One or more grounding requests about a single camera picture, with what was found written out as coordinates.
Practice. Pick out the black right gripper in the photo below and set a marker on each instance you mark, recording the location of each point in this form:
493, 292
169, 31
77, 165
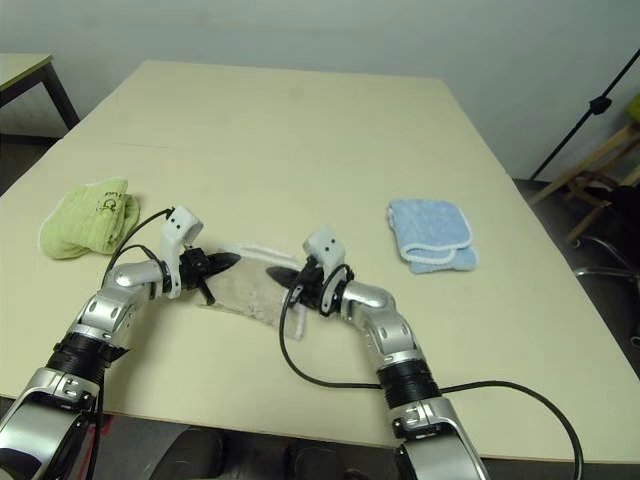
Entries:
309, 290

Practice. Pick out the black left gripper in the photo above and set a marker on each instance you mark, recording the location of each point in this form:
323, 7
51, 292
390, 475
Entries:
194, 270

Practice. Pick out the beige towel white trim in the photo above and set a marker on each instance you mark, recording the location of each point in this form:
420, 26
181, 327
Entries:
250, 300

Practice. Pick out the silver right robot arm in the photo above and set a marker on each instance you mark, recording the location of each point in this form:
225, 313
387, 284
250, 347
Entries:
390, 340

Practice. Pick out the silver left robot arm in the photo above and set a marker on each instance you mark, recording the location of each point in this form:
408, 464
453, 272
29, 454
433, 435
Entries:
110, 310

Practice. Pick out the green folded towel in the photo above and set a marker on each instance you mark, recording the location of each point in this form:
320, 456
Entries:
85, 225

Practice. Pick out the blue folded towel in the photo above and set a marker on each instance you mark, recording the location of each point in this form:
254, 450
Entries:
430, 225

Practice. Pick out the black robot right foot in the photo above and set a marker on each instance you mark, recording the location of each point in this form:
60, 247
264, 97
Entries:
315, 465

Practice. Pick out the black robot foot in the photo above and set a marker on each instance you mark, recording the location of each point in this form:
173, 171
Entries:
315, 465
195, 457

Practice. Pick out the black robot left foot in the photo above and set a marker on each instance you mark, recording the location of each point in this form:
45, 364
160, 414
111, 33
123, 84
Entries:
195, 457

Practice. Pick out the side table at left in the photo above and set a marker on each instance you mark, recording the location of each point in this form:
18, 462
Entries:
25, 65

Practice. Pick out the black office chair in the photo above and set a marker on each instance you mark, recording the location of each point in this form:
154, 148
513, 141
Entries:
625, 200

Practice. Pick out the black tripod stand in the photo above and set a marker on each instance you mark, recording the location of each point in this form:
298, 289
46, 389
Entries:
600, 105

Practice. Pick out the wooden stool green cushion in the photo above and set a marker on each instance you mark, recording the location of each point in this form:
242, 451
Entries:
632, 107

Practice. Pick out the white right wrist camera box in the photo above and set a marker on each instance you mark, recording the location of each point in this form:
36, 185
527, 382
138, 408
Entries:
325, 245

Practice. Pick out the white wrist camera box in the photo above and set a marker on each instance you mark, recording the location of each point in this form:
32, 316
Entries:
180, 222
325, 245

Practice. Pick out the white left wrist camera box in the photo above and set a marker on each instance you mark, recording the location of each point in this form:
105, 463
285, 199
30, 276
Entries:
180, 222

